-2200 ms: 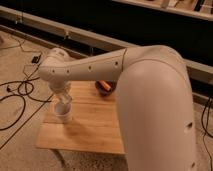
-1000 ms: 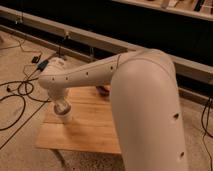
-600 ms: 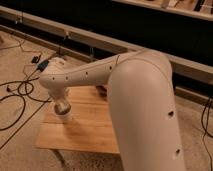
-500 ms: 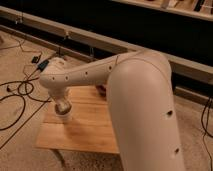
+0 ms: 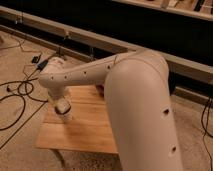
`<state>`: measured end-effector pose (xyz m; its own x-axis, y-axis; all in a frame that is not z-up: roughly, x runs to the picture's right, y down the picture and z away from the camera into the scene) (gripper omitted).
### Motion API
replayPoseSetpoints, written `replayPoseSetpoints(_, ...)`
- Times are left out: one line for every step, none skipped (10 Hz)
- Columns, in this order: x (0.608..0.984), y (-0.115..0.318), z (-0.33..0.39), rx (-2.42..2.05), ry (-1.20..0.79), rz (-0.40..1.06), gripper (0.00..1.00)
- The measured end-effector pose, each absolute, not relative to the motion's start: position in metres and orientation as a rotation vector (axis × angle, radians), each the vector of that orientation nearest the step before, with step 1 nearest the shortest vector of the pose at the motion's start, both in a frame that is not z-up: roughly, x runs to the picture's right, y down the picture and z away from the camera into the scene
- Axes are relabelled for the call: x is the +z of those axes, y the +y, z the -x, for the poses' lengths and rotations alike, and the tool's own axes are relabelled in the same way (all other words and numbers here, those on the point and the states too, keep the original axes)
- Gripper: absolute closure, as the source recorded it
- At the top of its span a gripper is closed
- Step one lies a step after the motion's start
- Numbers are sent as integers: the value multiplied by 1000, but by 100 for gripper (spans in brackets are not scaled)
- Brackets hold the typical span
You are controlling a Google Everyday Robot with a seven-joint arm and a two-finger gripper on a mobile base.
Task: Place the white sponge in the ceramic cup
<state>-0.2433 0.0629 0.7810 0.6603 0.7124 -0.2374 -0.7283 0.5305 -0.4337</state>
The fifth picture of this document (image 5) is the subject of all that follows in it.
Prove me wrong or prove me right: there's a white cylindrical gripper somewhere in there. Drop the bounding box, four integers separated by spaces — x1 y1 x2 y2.
48 89 71 115

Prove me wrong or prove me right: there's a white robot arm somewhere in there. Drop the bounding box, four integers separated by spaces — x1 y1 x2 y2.
39 50 183 171

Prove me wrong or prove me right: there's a white ceramic cup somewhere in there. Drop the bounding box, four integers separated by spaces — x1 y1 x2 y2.
59 113 73 123

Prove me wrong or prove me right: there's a wooden table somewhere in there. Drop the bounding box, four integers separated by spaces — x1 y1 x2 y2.
36 86 117 153

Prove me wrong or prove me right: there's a teal power box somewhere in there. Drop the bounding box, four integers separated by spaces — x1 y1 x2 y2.
37 61 48 71

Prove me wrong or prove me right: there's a small black adapter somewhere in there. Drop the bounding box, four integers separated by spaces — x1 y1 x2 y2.
31 56 40 63

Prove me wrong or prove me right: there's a black floor cable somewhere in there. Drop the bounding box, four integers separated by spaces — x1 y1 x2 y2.
0 64 56 132

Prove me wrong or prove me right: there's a long wooden bench rail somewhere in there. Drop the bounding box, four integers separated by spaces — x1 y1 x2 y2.
0 5 213 85

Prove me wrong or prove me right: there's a black cable right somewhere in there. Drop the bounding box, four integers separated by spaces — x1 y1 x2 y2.
200 96 213 164

